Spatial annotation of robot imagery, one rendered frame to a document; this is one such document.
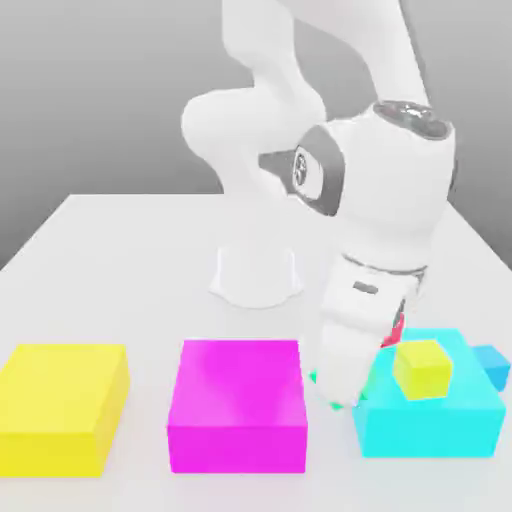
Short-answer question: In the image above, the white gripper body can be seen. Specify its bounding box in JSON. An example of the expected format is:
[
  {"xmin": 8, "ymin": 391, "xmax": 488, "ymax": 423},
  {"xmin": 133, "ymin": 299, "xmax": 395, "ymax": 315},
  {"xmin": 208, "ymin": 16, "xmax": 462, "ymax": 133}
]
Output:
[{"xmin": 314, "ymin": 314, "xmax": 395, "ymax": 406}]

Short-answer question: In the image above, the small yellow cube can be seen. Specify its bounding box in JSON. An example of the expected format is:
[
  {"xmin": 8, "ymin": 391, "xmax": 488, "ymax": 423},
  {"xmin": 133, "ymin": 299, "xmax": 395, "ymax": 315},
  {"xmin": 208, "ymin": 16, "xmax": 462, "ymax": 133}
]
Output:
[{"xmin": 392, "ymin": 338, "xmax": 454, "ymax": 402}]

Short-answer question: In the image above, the large yellow box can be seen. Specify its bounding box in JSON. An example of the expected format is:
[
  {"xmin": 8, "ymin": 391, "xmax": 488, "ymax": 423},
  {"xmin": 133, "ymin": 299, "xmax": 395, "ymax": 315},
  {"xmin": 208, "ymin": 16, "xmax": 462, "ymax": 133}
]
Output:
[{"xmin": 0, "ymin": 343, "xmax": 132, "ymax": 479}]

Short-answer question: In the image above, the small red cube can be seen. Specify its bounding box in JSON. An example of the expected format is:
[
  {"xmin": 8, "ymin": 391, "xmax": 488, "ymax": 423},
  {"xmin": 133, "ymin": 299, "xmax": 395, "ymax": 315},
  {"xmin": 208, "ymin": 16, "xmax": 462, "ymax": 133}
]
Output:
[{"xmin": 380, "ymin": 310, "xmax": 406, "ymax": 349}]

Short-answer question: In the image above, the large cyan box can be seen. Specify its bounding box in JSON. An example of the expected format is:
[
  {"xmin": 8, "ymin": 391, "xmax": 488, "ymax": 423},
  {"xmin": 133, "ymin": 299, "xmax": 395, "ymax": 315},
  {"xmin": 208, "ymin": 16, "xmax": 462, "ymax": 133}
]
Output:
[{"xmin": 351, "ymin": 327, "xmax": 508, "ymax": 460}]

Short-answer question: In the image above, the small blue cube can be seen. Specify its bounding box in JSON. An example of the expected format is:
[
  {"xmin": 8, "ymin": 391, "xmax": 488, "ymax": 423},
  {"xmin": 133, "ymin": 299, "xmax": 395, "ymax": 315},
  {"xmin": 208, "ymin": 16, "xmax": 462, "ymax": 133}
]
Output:
[{"xmin": 471, "ymin": 344, "xmax": 512, "ymax": 394}]

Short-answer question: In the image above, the large magenta box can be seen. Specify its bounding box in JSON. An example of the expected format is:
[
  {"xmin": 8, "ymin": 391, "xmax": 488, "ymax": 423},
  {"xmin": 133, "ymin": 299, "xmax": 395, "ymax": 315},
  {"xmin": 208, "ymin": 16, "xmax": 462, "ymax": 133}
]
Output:
[{"xmin": 166, "ymin": 338, "xmax": 309, "ymax": 476}]

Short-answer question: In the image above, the small green cube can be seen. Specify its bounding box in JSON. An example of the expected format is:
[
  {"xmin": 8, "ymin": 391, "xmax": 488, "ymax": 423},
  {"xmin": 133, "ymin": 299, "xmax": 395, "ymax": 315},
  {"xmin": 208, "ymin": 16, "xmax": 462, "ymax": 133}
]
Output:
[{"xmin": 308, "ymin": 369, "xmax": 370, "ymax": 412}]

